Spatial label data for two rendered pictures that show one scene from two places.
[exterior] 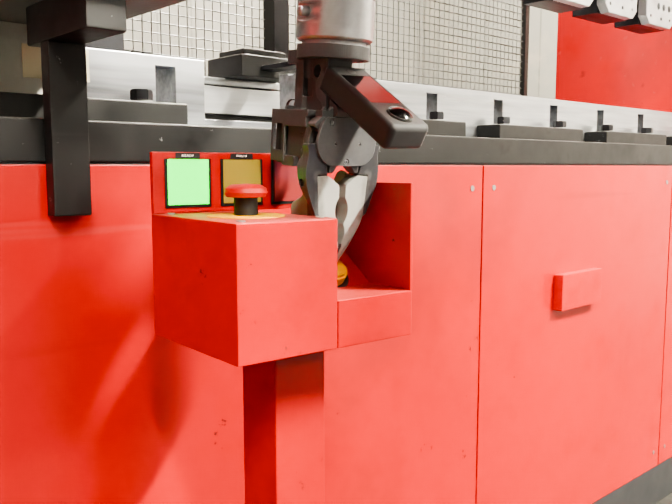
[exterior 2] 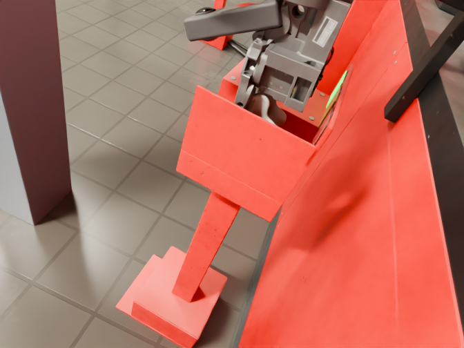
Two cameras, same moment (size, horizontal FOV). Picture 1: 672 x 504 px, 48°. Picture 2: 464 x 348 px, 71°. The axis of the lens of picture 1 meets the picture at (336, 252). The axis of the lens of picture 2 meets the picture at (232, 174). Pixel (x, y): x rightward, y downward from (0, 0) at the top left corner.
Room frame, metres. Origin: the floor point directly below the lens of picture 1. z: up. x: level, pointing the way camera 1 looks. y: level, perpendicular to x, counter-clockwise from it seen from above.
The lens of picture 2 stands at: (1.01, -0.25, 1.02)
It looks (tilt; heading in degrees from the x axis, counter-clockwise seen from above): 44 degrees down; 135
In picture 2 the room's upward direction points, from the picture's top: 24 degrees clockwise
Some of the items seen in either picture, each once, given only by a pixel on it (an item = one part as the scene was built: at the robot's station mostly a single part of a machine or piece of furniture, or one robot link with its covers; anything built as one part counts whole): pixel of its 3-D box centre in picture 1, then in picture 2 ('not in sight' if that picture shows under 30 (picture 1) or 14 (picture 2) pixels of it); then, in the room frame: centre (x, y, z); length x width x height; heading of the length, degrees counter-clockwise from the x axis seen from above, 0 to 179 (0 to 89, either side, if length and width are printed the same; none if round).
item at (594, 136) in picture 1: (627, 139); not in sight; (1.80, -0.69, 0.89); 0.30 x 0.05 x 0.03; 132
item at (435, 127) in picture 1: (397, 127); not in sight; (1.26, -0.10, 0.89); 0.30 x 0.05 x 0.03; 132
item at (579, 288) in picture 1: (578, 288); not in sight; (1.47, -0.48, 0.58); 0.15 x 0.02 x 0.07; 132
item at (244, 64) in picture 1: (275, 62); not in sight; (1.36, 0.11, 1.01); 0.26 x 0.12 x 0.05; 42
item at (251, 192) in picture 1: (246, 203); not in sight; (0.69, 0.08, 0.79); 0.04 x 0.04 x 0.04
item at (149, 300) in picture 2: not in sight; (172, 292); (0.70, 0.03, 0.06); 0.25 x 0.20 x 0.12; 39
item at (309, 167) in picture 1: (320, 172); not in sight; (0.73, 0.02, 0.82); 0.05 x 0.02 x 0.09; 129
